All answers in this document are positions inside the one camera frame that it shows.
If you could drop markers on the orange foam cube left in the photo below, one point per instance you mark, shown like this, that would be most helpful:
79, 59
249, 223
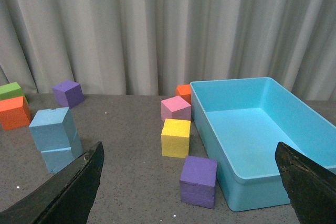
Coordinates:
15, 113

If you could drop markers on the light blue foam cube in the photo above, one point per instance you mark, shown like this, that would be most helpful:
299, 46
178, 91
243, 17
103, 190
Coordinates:
53, 129
58, 159

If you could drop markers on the grey pleated curtain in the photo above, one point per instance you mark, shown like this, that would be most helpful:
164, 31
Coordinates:
148, 47

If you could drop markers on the yellow foam cube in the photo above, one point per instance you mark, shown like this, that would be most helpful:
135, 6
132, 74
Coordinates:
175, 138

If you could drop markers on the light blue plastic bin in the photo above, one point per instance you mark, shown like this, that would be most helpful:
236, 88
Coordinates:
241, 122

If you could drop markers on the orange foam cube right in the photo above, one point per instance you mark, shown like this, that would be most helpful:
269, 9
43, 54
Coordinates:
184, 91

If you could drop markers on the orange foam cube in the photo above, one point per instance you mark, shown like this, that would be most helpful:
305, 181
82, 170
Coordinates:
184, 91
15, 113

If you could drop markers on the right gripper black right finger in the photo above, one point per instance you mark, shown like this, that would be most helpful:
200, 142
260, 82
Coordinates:
309, 186

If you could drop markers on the purple foam cube near curtain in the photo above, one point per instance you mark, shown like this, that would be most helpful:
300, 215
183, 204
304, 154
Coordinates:
68, 93

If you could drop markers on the pink foam cube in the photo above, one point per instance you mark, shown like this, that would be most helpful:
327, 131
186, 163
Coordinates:
175, 108

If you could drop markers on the purple foam cube front right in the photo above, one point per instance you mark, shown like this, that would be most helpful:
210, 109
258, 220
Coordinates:
198, 181

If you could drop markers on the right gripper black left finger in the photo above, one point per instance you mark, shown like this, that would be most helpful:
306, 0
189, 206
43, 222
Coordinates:
67, 197

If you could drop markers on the green foam cube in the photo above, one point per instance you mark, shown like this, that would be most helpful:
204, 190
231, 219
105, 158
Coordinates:
11, 90

